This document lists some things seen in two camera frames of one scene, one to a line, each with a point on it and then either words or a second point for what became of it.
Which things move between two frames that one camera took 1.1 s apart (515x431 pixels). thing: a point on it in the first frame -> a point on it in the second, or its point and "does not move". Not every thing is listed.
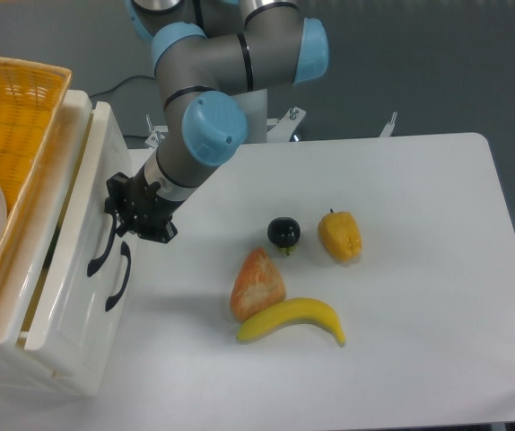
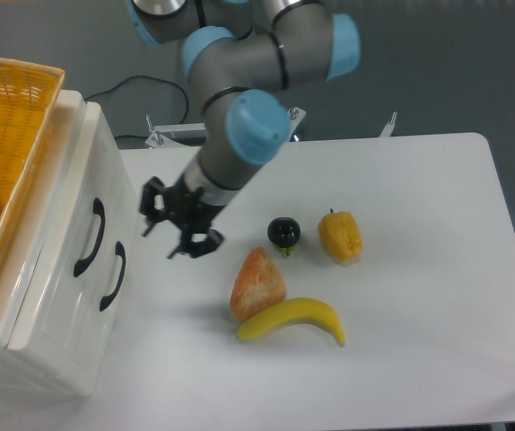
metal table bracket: [388, 128] does not move
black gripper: [143, 209] -> [184, 208]
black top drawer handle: [91, 264] -> [100, 208]
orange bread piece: [257, 285] does not move
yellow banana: [294, 312] does not move
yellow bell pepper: [340, 233] does not move
